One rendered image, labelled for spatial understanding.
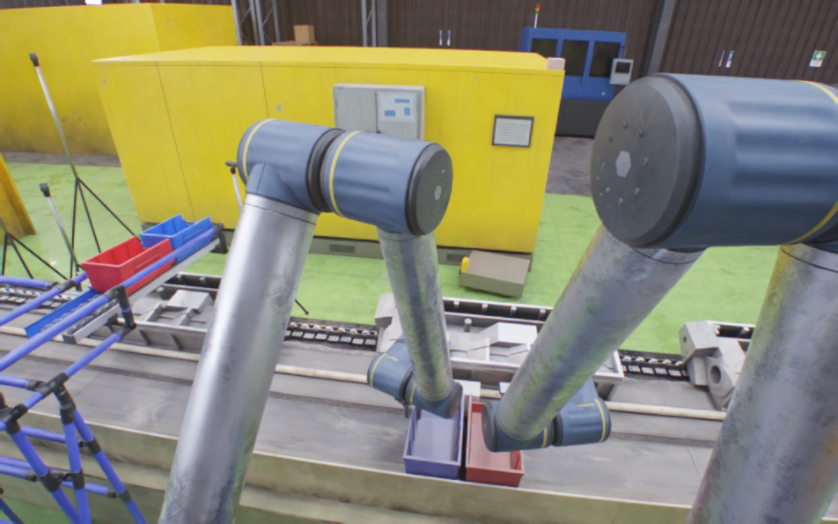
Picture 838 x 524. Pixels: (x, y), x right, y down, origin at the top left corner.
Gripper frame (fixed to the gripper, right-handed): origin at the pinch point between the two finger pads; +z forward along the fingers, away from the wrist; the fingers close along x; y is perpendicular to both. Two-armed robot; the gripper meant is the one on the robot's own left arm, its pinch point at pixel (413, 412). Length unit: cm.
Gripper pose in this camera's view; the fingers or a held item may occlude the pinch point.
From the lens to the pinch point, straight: 165.5
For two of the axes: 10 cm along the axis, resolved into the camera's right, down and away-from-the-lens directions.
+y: 1.3, -5.0, 8.6
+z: -0.2, 8.6, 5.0
